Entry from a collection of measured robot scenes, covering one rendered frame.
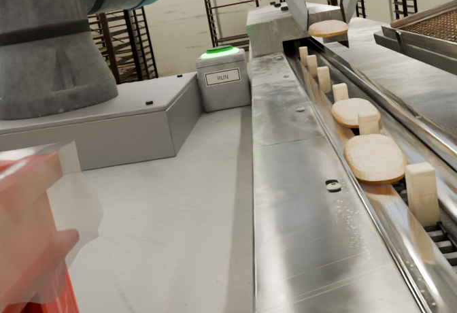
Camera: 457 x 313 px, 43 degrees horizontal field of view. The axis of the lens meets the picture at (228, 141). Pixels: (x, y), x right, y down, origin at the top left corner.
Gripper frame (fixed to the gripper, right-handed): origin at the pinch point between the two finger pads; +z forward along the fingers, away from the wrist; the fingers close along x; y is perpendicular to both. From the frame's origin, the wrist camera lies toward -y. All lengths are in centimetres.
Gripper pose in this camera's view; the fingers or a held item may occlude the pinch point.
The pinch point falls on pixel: (325, 14)
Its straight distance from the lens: 61.0
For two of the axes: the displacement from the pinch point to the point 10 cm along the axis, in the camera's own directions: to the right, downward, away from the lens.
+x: -9.8, 1.6, 0.7
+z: 1.8, 9.6, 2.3
